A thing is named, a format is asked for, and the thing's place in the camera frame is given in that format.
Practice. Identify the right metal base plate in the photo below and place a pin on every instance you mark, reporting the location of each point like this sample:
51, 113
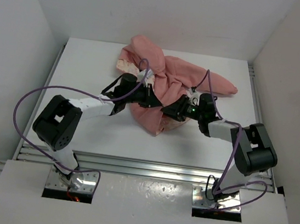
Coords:
202, 198

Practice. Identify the pink hooded zip jacket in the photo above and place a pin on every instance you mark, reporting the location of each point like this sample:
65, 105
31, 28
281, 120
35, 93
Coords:
171, 78

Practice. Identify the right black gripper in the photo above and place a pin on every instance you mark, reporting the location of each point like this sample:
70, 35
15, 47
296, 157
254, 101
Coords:
176, 110

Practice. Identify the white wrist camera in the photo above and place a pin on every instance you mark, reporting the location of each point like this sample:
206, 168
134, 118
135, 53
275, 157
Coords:
193, 96
148, 76

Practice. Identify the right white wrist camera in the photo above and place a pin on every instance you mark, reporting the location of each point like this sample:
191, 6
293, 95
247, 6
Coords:
193, 96

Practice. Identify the aluminium front rail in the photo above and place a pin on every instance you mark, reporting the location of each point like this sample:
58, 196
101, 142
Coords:
137, 167

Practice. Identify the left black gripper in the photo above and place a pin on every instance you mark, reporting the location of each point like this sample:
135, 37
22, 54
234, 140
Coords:
150, 99

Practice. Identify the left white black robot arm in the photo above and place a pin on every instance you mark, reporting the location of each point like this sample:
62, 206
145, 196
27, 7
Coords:
58, 121

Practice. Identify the right aluminium side rail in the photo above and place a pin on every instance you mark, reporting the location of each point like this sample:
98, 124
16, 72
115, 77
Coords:
258, 115

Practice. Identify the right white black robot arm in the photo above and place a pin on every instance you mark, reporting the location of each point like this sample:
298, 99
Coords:
253, 151

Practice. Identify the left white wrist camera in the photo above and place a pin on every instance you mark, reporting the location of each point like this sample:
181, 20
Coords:
148, 76

